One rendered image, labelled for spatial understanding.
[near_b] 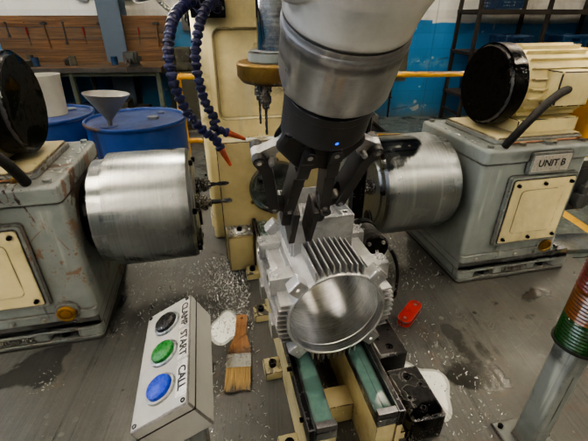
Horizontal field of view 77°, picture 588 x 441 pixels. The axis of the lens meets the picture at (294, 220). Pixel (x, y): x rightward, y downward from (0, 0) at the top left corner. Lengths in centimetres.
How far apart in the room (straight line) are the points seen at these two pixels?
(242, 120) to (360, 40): 84
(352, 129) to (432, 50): 616
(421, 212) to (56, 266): 78
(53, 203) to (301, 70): 60
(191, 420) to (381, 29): 39
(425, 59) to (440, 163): 554
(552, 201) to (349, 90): 89
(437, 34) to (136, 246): 598
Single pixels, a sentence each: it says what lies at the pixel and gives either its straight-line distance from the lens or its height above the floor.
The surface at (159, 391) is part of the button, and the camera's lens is 45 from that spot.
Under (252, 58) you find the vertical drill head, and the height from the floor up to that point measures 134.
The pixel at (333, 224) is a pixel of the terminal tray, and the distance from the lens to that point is 59.
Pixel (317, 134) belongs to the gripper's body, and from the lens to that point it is 30.
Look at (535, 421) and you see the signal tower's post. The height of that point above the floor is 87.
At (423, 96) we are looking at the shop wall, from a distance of 653.
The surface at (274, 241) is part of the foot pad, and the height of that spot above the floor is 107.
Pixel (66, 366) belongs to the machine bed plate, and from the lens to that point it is 93.
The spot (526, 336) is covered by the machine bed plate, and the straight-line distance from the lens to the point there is 100.
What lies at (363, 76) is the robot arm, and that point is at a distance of 26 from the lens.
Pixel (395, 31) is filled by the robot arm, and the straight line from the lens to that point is 25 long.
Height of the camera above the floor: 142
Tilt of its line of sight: 29 degrees down
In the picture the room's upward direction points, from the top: straight up
